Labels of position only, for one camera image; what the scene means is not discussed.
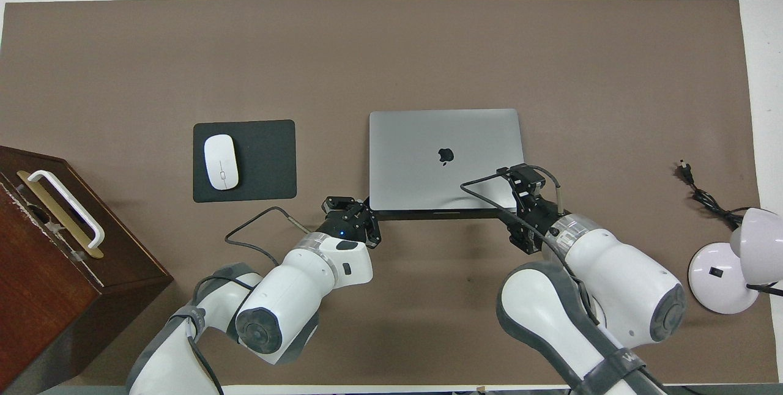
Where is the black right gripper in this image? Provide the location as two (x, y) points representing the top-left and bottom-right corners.
(496, 164), (561, 256)

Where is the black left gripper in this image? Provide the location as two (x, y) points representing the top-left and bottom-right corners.
(319, 196), (382, 249)

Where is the silver apple laptop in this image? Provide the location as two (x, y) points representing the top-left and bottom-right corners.
(369, 109), (525, 220)

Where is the black mouse pad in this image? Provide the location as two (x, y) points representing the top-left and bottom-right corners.
(193, 119), (297, 203)

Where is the white computer mouse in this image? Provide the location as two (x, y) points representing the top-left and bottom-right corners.
(204, 134), (240, 191)

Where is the brown table mat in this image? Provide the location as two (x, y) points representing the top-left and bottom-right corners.
(0, 0), (779, 386)

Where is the white desk lamp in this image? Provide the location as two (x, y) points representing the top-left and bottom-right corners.
(688, 207), (783, 314)

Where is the dark wooden box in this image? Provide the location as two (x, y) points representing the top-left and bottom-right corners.
(0, 146), (174, 393)

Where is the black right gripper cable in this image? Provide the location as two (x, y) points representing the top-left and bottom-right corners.
(459, 166), (603, 330)

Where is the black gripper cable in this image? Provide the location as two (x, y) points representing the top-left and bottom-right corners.
(459, 166), (603, 330)
(225, 206), (308, 264)

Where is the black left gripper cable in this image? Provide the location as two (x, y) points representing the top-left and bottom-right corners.
(225, 206), (308, 264)

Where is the black lamp power cable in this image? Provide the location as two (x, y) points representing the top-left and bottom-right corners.
(678, 161), (744, 231)

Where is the white box handle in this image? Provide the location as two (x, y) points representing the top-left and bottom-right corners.
(27, 170), (105, 250)

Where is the gold handle plate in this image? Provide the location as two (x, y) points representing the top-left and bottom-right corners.
(17, 170), (105, 259)

